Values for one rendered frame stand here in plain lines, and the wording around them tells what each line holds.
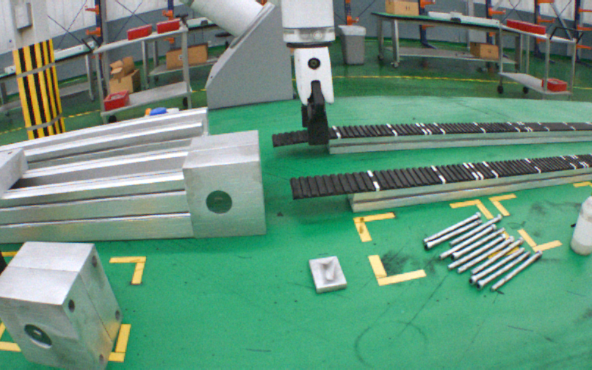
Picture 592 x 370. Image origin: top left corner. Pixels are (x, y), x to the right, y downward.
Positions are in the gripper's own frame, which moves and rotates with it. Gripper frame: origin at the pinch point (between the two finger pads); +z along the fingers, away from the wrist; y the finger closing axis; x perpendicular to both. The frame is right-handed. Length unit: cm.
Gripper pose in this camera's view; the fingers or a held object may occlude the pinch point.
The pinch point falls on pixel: (314, 128)
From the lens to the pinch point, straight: 72.9
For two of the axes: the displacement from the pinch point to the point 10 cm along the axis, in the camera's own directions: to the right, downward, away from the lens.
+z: 0.5, 8.9, 4.5
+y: -0.9, -4.4, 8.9
